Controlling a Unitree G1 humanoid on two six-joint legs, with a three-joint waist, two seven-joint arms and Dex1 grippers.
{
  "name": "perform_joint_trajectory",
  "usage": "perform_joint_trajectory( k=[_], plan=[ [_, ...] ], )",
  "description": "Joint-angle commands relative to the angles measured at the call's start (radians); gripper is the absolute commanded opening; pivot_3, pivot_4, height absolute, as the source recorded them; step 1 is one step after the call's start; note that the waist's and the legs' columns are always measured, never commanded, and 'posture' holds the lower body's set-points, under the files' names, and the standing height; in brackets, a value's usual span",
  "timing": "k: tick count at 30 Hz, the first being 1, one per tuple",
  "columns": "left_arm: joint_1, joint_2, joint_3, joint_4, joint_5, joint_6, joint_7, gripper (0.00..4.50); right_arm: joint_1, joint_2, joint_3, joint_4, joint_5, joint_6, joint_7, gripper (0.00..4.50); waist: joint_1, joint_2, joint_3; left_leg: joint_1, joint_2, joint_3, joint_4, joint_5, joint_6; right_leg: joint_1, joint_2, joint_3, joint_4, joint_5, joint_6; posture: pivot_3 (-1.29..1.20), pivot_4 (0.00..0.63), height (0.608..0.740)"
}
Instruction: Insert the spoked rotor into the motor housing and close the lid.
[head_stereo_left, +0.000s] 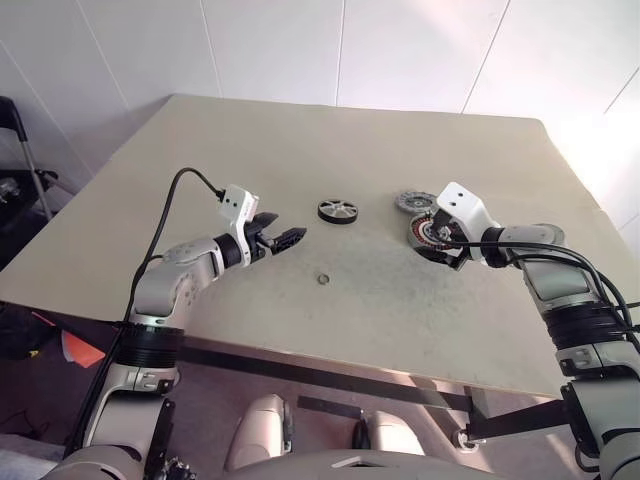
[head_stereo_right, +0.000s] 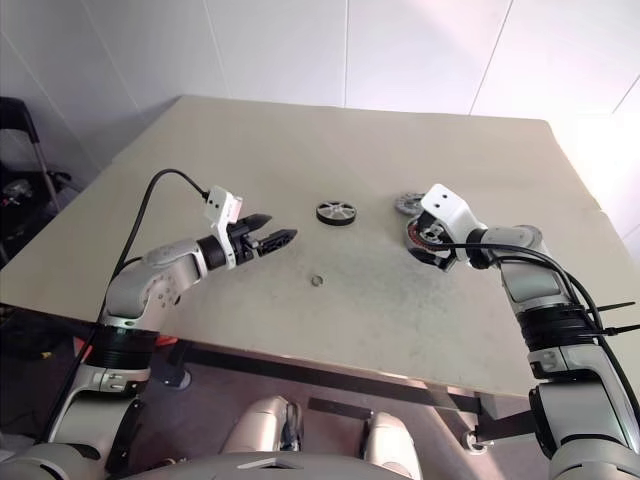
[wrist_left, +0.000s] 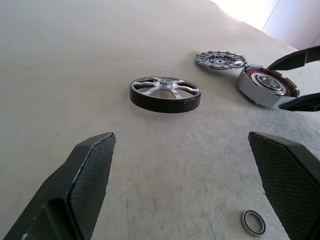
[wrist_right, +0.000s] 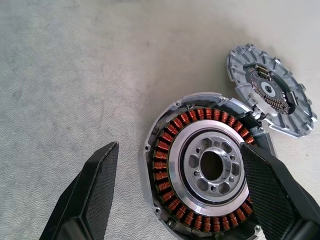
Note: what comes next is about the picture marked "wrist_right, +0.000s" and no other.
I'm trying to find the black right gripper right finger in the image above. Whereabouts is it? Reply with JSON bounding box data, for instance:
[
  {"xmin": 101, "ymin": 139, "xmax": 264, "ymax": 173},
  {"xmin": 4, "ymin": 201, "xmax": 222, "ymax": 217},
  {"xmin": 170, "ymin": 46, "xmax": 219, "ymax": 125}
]
[{"xmin": 239, "ymin": 142, "xmax": 320, "ymax": 240}]

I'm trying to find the silver ribbed motor cover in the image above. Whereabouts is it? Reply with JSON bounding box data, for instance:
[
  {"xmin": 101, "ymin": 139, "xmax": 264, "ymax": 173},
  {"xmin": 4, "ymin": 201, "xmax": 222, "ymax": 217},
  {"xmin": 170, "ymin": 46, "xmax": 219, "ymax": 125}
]
[{"xmin": 226, "ymin": 43, "xmax": 318, "ymax": 139}]

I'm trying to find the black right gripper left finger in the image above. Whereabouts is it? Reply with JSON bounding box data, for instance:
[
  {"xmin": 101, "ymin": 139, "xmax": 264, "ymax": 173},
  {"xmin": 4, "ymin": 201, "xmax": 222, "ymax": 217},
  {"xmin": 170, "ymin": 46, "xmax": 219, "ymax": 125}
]
[{"xmin": 39, "ymin": 141, "xmax": 120, "ymax": 240}]

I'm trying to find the motor housing with copper windings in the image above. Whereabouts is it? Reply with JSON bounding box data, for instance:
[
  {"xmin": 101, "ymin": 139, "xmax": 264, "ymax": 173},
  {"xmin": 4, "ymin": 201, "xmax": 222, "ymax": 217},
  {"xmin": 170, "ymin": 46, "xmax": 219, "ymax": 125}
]
[{"xmin": 143, "ymin": 92, "xmax": 278, "ymax": 240}]

